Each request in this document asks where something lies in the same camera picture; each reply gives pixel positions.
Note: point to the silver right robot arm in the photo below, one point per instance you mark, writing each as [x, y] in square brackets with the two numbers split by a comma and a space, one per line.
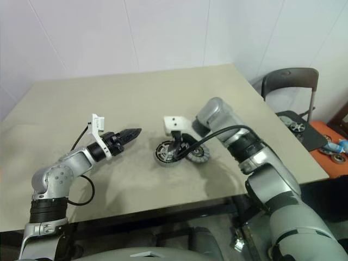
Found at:
[272, 185]

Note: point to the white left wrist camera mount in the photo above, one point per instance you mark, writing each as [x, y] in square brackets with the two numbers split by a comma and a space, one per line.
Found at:
[97, 136]

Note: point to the silver spoked rotor wheel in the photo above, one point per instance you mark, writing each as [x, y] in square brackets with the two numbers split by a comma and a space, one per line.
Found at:
[297, 127]

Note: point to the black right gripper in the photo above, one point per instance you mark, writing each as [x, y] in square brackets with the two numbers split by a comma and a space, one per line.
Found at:
[181, 140]

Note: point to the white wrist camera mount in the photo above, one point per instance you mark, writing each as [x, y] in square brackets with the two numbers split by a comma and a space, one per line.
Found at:
[97, 136]
[174, 122]

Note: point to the small metal bracket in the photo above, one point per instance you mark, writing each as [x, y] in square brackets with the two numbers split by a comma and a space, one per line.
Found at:
[239, 244]

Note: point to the black table frame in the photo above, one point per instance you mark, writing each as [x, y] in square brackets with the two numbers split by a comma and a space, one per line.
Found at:
[163, 212]

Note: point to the black metal rack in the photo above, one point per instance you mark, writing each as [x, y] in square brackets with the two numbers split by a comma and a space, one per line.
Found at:
[340, 117]

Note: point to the grey rounded robot torso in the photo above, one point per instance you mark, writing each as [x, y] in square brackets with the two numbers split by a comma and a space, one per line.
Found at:
[108, 255]

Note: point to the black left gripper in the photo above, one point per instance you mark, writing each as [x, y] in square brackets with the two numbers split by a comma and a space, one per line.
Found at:
[114, 144]

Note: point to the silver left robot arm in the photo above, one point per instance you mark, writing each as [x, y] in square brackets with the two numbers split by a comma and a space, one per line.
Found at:
[59, 176]

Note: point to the black folding chair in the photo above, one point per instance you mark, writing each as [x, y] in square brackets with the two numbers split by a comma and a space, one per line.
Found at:
[288, 79]

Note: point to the orange stool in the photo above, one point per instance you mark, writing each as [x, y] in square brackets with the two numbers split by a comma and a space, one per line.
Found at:
[337, 168]

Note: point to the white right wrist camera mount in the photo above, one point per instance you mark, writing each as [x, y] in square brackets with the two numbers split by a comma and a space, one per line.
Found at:
[174, 122]

